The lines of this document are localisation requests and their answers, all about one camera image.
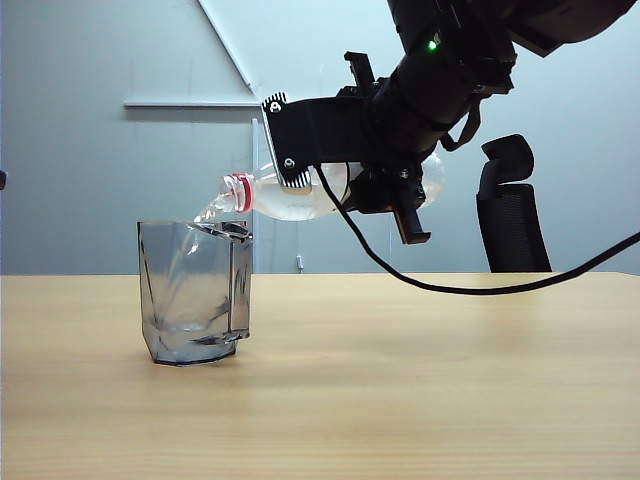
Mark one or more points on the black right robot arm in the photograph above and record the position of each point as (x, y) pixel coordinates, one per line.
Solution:
(450, 75)

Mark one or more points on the black mesh office chair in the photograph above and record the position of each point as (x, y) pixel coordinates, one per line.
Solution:
(515, 235)

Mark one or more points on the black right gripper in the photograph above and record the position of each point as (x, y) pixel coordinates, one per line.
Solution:
(385, 135)

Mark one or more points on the clear Nongfu Spring water bottle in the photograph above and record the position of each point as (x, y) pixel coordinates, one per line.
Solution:
(295, 205)

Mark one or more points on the small dark object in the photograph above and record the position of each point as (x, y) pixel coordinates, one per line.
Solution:
(2, 180)

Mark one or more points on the grey transparent faceted cup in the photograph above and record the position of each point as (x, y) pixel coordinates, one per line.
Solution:
(190, 300)

